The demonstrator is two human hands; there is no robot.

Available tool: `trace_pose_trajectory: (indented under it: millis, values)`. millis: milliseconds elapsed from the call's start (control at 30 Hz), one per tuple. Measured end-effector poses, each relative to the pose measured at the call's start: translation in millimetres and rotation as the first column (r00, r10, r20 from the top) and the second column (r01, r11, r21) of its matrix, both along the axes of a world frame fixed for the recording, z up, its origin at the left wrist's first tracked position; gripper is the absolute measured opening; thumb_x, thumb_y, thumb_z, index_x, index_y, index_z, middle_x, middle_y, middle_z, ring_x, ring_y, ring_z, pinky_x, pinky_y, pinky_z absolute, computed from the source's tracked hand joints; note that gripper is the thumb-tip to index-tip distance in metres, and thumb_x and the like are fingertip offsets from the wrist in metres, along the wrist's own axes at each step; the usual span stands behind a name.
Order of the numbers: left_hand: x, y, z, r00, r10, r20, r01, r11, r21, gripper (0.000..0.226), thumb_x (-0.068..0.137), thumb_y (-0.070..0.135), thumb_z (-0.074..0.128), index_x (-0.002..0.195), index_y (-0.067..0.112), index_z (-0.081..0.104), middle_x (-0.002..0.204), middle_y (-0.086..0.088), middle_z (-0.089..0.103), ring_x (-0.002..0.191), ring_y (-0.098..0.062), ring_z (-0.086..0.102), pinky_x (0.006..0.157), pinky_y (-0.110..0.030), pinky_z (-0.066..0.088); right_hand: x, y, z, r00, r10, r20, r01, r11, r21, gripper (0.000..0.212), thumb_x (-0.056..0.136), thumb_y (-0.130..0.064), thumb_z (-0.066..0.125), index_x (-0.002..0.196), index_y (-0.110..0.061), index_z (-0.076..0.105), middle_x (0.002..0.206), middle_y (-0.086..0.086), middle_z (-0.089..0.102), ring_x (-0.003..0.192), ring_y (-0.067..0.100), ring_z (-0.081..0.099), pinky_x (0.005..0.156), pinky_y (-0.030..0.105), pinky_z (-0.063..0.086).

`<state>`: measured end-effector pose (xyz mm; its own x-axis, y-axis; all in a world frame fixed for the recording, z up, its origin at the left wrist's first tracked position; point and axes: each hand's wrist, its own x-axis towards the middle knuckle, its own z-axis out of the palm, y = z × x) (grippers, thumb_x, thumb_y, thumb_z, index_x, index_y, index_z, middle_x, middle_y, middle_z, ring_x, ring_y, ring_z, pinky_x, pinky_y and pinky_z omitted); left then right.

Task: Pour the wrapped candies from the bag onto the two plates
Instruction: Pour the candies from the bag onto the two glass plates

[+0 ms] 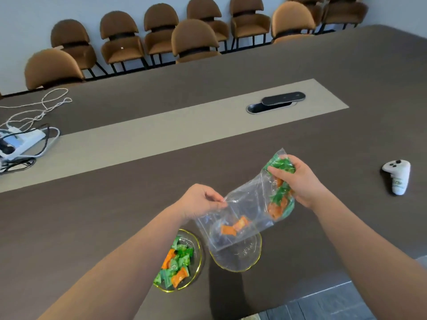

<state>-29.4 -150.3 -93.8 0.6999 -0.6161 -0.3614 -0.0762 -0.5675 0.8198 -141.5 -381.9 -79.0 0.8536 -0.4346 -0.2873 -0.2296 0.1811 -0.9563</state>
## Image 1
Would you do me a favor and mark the person's right hand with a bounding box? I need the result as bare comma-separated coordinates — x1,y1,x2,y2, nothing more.
268,155,326,210

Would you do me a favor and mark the person's left hand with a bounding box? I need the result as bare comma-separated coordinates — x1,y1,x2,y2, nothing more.
176,184,228,224

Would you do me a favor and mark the clear plastic bag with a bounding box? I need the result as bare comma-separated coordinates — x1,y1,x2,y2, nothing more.
194,148,297,252

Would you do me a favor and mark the person's left forearm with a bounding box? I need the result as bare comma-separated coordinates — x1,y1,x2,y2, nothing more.
36,205,187,320

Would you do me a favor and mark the person's right forearm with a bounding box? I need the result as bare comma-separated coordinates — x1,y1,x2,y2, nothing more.
312,193,427,320

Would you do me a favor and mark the bunch of green orange candies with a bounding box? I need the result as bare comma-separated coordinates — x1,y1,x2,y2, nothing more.
264,153,297,221

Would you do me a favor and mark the gold rimmed glass plate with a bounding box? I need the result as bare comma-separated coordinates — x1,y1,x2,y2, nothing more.
153,229,203,293
208,230,263,273

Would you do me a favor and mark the recessed table socket box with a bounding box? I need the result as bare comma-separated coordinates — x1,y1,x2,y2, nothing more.
246,101,298,115

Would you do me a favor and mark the black table socket lid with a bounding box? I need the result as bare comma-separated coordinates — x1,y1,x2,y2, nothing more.
260,91,306,107

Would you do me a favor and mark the heap of wrapped candies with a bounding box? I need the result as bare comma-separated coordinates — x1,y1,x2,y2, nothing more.
153,236,195,290

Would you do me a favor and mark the white handheld controller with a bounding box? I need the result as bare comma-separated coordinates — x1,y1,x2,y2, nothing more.
382,159,411,196

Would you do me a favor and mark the row of brown chairs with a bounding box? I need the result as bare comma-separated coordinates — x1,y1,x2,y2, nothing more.
24,0,369,91

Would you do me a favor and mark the white power strip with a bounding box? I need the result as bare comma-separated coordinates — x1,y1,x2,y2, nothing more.
0,128,46,161

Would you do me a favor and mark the thick white power cable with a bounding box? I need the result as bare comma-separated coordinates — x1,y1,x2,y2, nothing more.
32,126,61,158

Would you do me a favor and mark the black cable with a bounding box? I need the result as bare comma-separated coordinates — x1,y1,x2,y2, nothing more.
0,124,51,174

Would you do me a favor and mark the thin white cable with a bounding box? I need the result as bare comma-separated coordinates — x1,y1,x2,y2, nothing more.
0,88,73,131

